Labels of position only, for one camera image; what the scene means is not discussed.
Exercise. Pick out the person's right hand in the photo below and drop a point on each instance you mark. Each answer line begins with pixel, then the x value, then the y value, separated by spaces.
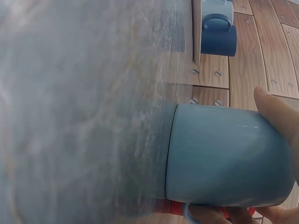
pixel 275 105

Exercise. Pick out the person's right fingers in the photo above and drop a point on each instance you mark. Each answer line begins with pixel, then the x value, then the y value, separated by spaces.
pixel 210 214

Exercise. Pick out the person's right thumb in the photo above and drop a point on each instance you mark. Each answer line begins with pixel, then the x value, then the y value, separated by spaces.
pixel 273 103

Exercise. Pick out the light blue ceramic mug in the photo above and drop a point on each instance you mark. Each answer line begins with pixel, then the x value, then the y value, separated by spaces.
pixel 224 158

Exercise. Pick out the red flat object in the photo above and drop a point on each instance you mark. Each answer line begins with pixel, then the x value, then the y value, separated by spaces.
pixel 177 207

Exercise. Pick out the dark blue ceramic mug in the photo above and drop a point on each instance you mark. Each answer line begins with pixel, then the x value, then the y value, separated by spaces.
pixel 217 39

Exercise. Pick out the light wooden board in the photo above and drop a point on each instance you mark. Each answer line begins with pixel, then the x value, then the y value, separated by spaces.
pixel 196 30

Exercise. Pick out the pale blue ceramic mug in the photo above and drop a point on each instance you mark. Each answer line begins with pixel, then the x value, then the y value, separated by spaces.
pixel 217 8

